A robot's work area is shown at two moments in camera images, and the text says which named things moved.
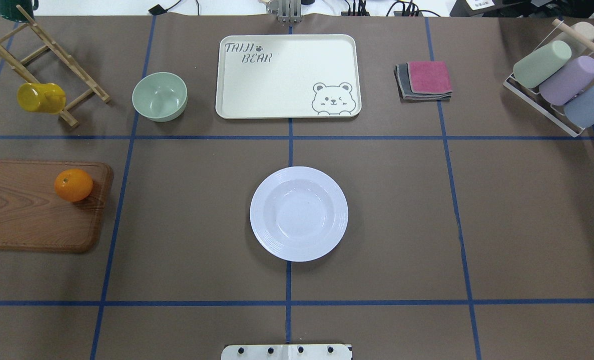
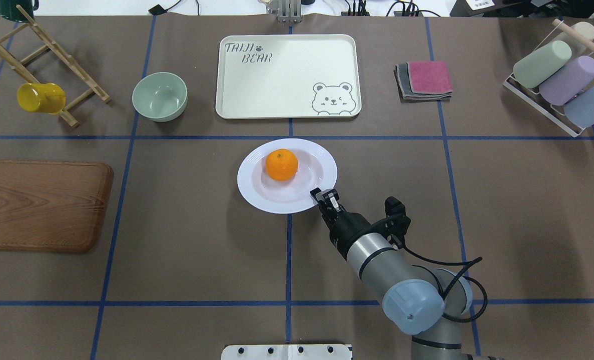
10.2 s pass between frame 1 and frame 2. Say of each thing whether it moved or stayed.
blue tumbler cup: stayed
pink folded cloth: stayed
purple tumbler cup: stayed
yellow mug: stayed
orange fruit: moved
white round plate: moved
